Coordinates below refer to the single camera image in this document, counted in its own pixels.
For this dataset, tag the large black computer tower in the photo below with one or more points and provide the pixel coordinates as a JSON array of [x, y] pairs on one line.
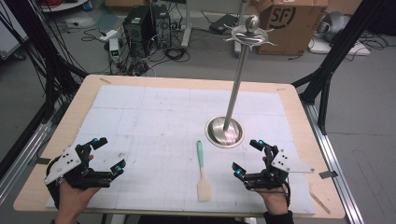
[[138, 31]]

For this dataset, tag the round white table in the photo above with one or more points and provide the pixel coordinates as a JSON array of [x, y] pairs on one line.
[[62, 5]]

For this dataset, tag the white power strip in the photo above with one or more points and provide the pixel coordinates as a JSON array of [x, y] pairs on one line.
[[108, 35]]

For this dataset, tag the grey rounded helmet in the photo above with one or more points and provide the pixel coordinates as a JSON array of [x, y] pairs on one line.
[[333, 25]]

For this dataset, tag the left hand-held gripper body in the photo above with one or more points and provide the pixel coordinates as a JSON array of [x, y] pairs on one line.
[[67, 161]]

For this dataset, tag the slim black computer tower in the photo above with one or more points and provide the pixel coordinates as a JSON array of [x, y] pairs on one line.
[[162, 28]]

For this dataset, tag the black metal frame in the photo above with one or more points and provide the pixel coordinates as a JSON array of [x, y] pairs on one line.
[[339, 53], [46, 53]]

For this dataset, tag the black flat device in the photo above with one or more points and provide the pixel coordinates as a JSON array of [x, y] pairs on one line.
[[222, 24]]

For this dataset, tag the white gridded mat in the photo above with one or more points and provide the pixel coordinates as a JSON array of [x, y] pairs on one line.
[[155, 124]]

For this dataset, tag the person's left hand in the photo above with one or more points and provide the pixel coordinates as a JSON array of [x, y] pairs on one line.
[[73, 199]]

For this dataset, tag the black power adapters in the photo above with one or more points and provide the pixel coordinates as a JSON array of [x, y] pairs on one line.
[[139, 67]]

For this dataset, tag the black tape piece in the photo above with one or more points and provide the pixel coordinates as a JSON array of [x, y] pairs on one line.
[[42, 161], [328, 174]]

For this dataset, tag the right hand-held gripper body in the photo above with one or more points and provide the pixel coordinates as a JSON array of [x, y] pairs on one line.
[[281, 163]]

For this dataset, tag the white flat board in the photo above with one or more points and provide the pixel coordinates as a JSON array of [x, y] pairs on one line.
[[339, 48]]

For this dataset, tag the person's right hand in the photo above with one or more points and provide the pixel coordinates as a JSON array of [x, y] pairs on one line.
[[275, 200]]

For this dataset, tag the thin wooden stick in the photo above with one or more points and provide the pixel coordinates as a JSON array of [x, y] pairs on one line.
[[320, 202]]

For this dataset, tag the white metal post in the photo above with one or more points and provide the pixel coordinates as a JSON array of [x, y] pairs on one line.
[[186, 25]]

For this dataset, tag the silver metal utensil stand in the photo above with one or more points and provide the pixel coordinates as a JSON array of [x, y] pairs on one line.
[[224, 133]]

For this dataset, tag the aluminium rail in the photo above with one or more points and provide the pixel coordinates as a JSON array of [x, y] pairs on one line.
[[21, 158], [339, 174]]

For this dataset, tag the white device with green display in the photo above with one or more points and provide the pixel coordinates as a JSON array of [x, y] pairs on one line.
[[114, 49]]

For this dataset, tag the cardboard box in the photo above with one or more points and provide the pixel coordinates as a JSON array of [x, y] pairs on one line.
[[292, 28]]

